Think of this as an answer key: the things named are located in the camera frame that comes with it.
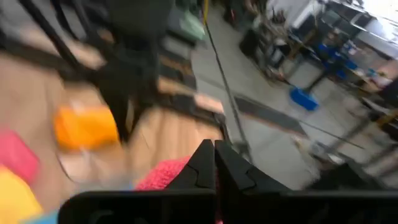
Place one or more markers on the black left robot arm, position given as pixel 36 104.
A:
pixel 130 62

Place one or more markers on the yellow microfiber towel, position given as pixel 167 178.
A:
pixel 15 199

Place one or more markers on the blue plastic bin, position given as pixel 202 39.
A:
pixel 304 99

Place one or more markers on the pink microfiber towel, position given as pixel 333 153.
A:
pixel 15 155
pixel 161 175

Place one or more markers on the orange microfiber towel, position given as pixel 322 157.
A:
pixel 84 129

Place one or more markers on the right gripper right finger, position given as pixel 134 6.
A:
pixel 280 208

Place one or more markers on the mint green stapler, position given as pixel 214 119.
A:
pixel 192 28

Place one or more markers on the blue microfiber towel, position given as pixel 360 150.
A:
pixel 40 218

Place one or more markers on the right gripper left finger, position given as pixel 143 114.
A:
pixel 140 208

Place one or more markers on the clear plastic bin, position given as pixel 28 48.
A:
pixel 93 165

